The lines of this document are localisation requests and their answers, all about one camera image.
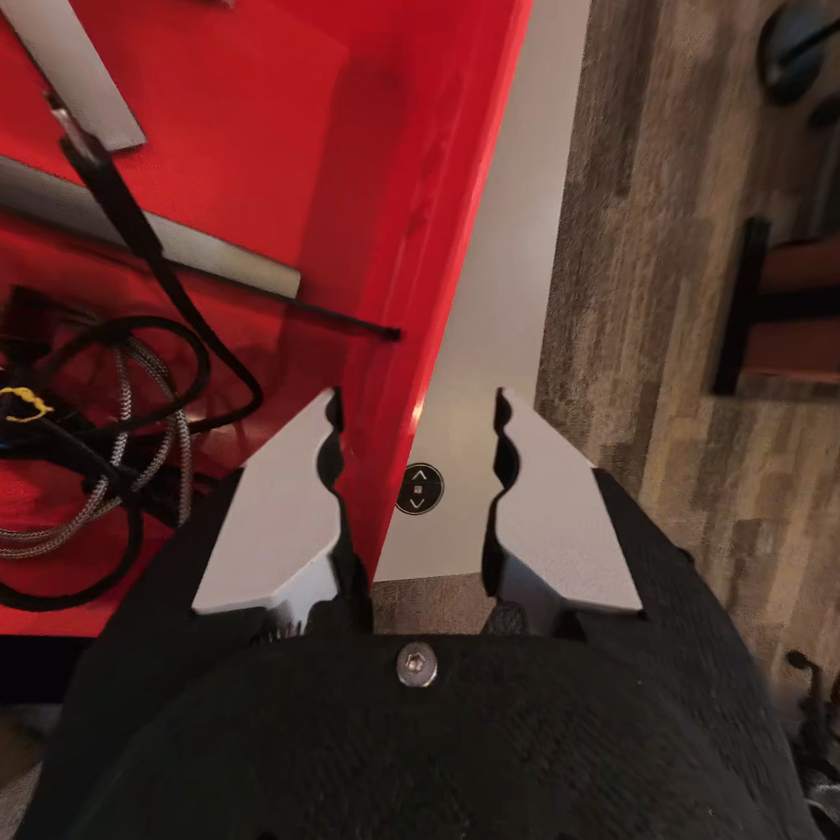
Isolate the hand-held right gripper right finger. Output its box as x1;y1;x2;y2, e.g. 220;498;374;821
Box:
481;386;645;634

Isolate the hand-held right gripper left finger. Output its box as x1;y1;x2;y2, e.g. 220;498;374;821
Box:
190;386;374;624

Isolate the grey braided usb-c cable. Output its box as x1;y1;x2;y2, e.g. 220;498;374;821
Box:
0;338;194;560

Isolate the thin black hub cable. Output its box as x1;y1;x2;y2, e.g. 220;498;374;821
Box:
164;262;403;343

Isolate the grey usb hub with cable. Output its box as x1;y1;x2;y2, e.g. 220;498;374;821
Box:
0;92;265;613

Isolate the red plastic bin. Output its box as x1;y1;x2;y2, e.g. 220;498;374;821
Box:
0;0;536;637

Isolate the round black desk control button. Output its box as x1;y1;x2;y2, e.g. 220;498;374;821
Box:
395;463;445;516

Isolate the dark round object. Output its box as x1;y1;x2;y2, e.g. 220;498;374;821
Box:
758;0;840;106

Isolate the thin black cable loop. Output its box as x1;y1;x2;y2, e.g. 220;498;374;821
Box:
39;314;212;434

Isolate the yellow cable tie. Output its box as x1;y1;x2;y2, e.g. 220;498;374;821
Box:
0;386;55;423

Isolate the brown shelf with black frame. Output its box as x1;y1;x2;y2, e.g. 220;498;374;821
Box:
712;217;840;398

